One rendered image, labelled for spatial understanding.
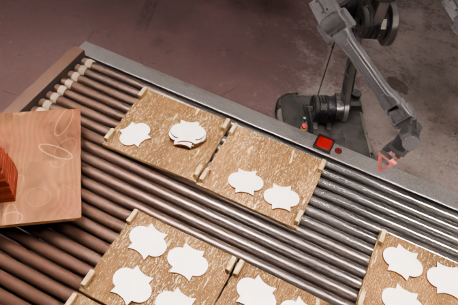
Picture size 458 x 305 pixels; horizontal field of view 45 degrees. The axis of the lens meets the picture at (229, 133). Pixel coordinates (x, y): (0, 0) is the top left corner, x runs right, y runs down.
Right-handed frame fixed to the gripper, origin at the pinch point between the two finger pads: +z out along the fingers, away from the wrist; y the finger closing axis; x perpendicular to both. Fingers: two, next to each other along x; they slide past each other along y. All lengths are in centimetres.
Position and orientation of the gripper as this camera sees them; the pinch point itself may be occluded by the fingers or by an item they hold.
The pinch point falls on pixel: (385, 165)
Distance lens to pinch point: 205.6
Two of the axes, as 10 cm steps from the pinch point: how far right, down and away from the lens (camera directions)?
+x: -7.1, -6.0, 3.6
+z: -3.5, 7.5, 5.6
